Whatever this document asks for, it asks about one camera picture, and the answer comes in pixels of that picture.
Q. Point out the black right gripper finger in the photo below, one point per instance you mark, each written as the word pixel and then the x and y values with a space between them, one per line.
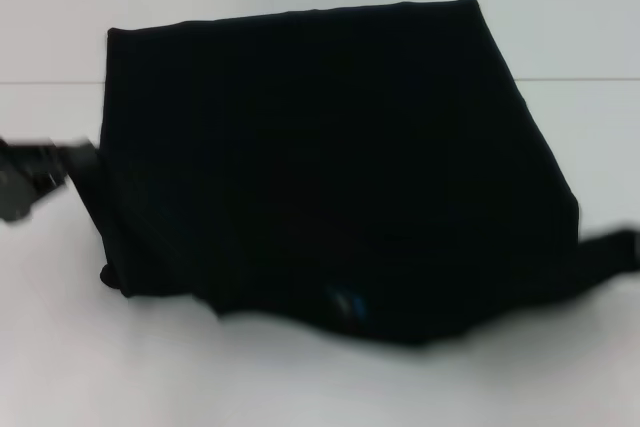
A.
pixel 617 252

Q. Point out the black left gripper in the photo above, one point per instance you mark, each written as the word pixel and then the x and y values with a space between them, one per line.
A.
pixel 25 172

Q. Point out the black T-shirt with FREE print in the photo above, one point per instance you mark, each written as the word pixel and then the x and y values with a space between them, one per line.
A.
pixel 320 147

